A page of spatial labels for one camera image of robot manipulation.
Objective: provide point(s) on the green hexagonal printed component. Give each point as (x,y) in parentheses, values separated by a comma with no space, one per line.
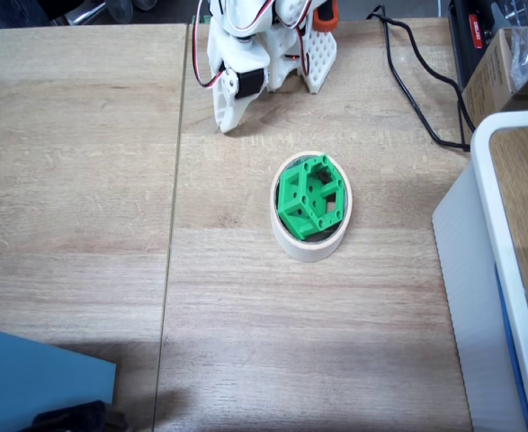
(295,202)

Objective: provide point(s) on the green terminal block strip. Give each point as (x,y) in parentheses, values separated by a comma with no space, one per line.
(199,19)

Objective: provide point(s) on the orange and black table clamp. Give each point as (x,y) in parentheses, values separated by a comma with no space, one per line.
(325,18)

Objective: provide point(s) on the beige masking tape roll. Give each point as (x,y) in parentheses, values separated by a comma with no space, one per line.
(306,254)

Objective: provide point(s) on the shiny metal chair base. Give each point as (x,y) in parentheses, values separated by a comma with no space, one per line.
(88,13)

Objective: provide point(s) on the black power supply box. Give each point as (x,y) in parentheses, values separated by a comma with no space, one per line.
(470,58)

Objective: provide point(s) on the brown cardboard box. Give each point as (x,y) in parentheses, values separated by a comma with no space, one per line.
(488,81)

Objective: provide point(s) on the white ribbed container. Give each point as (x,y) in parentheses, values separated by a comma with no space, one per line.
(470,315)

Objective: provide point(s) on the blue-grey box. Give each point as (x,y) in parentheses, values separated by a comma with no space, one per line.
(34,378)

